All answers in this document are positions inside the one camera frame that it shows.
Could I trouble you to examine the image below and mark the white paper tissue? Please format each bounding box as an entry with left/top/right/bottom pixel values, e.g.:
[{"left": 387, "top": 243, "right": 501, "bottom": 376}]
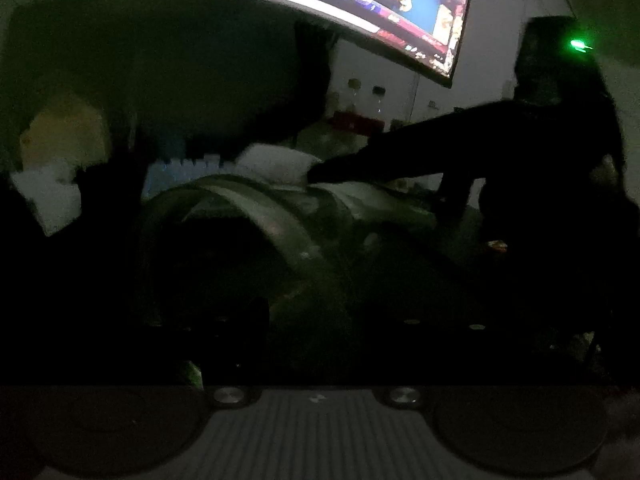
[{"left": 235, "top": 144, "right": 321, "bottom": 188}]

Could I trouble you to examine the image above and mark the dark metal bowl container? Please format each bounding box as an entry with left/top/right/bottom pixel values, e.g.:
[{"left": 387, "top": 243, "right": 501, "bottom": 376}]
[{"left": 140, "top": 174, "right": 439, "bottom": 318}]

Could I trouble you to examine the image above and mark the white backlit mechanical keyboard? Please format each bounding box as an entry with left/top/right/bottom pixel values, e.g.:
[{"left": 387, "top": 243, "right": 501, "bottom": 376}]
[{"left": 141, "top": 155, "right": 238, "bottom": 200}]

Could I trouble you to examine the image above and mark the crumpled white tissue on desk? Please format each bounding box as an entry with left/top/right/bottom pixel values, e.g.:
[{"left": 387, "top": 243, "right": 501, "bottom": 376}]
[{"left": 11, "top": 159, "right": 81, "bottom": 236}]

